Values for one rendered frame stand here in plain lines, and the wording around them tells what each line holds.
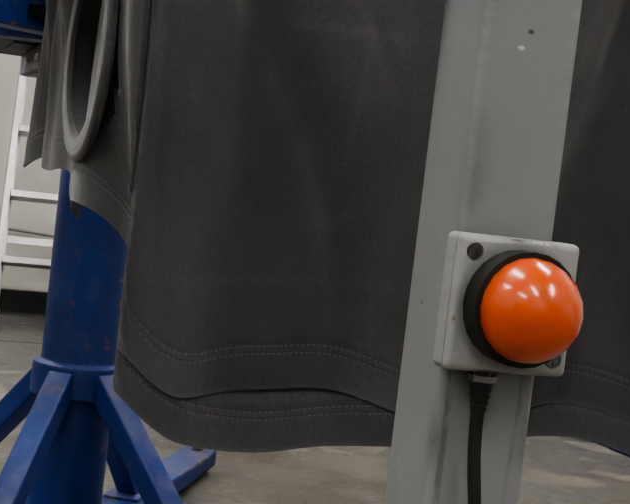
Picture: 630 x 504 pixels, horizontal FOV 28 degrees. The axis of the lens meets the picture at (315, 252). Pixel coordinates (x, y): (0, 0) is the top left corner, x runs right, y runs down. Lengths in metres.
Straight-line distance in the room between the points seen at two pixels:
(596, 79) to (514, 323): 0.42
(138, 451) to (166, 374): 1.25
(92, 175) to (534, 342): 0.42
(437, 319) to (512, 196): 0.05
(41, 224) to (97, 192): 4.59
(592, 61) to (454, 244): 0.39
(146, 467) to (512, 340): 1.56
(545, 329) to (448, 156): 0.08
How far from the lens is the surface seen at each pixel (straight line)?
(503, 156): 0.47
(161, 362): 0.73
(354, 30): 0.75
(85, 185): 0.80
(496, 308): 0.44
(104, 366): 2.06
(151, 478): 1.97
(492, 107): 0.47
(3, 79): 5.36
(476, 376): 0.46
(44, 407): 2.00
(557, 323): 0.44
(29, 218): 5.38
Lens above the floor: 0.69
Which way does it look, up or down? 3 degrees down
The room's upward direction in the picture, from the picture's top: 7 degrees clockwise
